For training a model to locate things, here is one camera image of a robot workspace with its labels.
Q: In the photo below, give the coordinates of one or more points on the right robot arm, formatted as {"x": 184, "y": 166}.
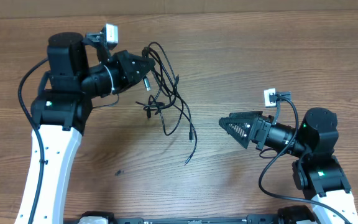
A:
{"x": 316, "y": 171}

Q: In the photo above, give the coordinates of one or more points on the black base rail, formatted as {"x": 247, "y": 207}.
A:
{"x": 249, "y": 219}

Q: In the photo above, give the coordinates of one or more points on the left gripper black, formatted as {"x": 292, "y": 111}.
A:
{"x": 127, "y": 75}

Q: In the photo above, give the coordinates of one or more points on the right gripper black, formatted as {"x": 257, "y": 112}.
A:
{"x": 260, "y": 132}

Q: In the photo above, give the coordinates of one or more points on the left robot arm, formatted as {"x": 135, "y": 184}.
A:
{"x": 81, "y": 68}

